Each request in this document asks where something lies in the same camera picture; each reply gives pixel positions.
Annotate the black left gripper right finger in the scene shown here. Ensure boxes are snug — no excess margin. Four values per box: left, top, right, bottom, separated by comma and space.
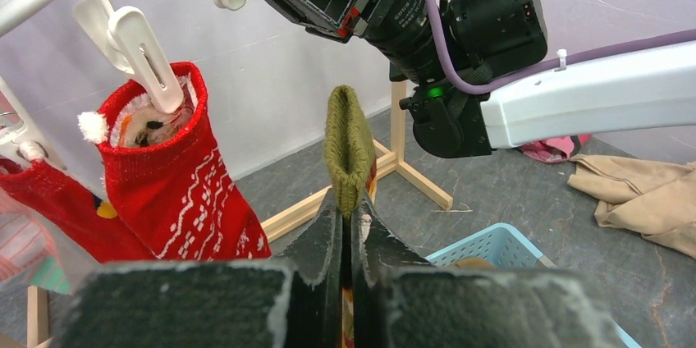
350, 194, 431, 347

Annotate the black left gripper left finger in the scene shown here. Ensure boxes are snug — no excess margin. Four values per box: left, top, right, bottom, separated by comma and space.
277, 190, 344, 347

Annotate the green striped sock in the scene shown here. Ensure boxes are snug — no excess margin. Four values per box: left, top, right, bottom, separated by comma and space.
324, 85, 378, 347

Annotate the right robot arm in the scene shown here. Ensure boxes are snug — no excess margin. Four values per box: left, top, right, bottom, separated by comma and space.
265, 0, 695, 158

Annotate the white hanger clip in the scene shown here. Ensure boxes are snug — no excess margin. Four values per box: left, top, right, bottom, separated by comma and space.
73, 0, 184, 113

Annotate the light blue plastic basket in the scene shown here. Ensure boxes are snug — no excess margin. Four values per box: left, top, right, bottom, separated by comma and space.
424, 222, 645, 348

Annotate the red snowflake sock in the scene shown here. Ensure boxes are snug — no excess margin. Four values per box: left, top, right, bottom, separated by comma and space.
78, 62, 271, 261

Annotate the pink camouflage bag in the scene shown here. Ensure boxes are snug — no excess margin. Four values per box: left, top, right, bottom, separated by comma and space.
516, 134, 592, 163

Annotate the plain red sock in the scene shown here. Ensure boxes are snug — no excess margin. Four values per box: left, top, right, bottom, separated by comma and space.
1, 157, 153, 263

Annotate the beige cloth on floor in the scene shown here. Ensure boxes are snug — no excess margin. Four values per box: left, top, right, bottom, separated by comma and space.
568, 154, 695, 258

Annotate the pink patterned sock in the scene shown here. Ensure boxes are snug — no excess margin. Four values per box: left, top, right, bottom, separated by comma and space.
1, 191, 71, 294

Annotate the wooden rack frame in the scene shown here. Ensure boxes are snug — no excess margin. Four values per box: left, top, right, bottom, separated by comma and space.
26, 80, 453, 347

